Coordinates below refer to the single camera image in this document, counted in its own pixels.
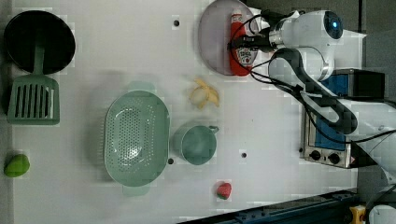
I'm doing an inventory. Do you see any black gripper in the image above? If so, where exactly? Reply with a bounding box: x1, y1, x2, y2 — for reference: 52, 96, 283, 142
228, 10, 280, 52

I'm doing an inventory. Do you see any red plush ketchup bottle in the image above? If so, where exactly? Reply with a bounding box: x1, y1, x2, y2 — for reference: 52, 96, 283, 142
228, 8, 255, 77

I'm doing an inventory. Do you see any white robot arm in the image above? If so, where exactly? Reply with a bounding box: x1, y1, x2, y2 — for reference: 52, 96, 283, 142
228, 10, 395, 185

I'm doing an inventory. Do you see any grey oval plate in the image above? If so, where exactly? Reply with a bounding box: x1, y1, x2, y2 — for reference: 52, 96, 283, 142
198, 0, 254, 76

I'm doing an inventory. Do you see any peeled yellow banana toy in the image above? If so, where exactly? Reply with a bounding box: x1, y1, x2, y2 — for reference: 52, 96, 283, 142
189, 78, 219, 109

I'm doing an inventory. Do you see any green mug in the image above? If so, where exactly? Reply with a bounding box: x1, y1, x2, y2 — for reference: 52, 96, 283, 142
173, 125, 219, 165

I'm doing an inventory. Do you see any green perforated colander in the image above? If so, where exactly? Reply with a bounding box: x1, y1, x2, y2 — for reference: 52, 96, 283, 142
104, 82, 170, 197

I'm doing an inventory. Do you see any red strawberry toy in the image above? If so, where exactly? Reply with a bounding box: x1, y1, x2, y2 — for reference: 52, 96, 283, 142
216, 182, 232, 200

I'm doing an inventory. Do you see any green spatula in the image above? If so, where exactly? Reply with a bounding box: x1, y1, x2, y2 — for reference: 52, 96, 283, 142
7, 42, 60, 125

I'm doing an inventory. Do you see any green pepper toy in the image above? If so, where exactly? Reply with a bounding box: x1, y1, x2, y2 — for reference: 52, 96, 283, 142
4, 154, 30, 177

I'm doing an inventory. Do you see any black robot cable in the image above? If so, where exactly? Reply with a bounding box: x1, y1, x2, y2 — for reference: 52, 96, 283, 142
228, 13, 396, 145

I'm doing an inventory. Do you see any blue aluminium frame rail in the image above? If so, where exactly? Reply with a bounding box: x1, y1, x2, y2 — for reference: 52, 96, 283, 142
177, 190, 361, 224

